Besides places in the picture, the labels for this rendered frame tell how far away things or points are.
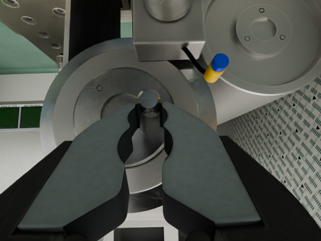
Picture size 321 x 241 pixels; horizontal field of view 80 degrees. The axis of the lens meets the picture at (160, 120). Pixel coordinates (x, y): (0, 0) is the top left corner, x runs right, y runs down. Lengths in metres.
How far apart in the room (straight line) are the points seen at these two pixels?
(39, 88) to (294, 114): 3.40
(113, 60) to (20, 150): 0.47
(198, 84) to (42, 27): 0.38
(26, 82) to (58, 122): 3.48
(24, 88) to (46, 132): 3.45
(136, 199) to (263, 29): 0.18
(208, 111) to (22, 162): 0.51
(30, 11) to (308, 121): 0.45
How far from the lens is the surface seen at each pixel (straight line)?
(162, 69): 0.16
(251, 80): 0.19
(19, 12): 0.46
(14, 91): 3.71
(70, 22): 0.23
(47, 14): 0.44
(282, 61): 0.20
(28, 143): 0.59
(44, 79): 3.51
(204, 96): 0.17
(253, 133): 0.35
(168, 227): 0.52
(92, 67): 0.17
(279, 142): 0.29
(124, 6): 0.53
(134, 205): 0.17
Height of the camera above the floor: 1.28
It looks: 9 degrees down
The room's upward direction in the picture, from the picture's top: 178 degrees clockwise
